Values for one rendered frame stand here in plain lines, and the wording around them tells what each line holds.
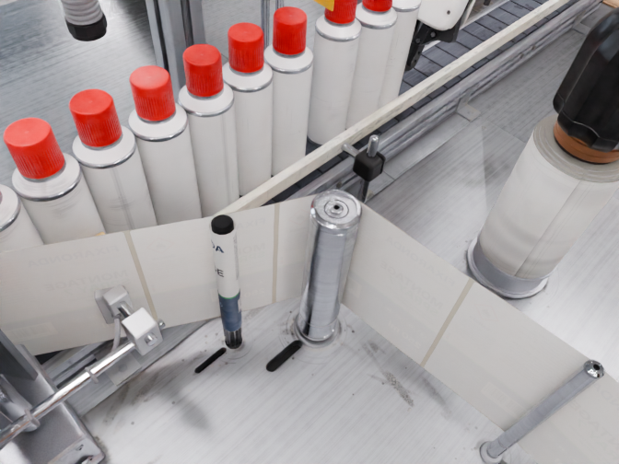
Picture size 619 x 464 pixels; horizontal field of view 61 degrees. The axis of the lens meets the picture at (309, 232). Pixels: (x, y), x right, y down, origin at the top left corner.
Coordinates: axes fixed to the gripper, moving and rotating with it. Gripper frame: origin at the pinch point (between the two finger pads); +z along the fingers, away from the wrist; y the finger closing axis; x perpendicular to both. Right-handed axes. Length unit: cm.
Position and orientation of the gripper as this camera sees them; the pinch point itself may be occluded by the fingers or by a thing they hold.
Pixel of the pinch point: (407, 54)
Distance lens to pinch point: 77.6
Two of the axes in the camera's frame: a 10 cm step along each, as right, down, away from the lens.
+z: -3.1, 7.5, 5.8
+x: 6.4, -2.8, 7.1
